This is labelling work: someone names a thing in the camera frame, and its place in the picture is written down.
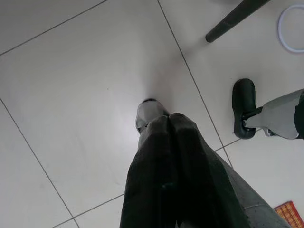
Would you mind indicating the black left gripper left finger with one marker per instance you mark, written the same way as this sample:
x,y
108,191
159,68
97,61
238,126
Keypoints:
x,y
149,178

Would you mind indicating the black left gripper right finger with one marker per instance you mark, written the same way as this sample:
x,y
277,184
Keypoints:
x,y
202,185

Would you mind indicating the red patterned mat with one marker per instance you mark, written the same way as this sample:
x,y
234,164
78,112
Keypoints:
x,y
294,216

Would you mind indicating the black table frame leg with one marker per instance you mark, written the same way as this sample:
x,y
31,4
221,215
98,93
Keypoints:
x,y
228,21

